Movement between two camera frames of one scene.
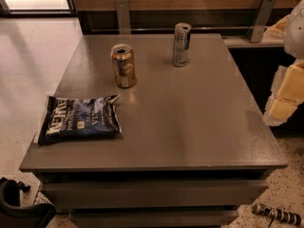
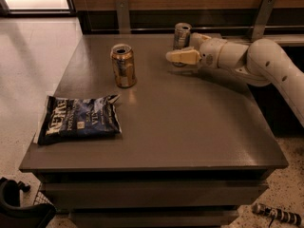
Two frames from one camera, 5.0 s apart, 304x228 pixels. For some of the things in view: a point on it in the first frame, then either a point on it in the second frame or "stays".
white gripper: [295, 32] -> [209, 53]
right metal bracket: [267, 5] stays
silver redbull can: [180, 44] stays
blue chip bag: [67, 119] stays
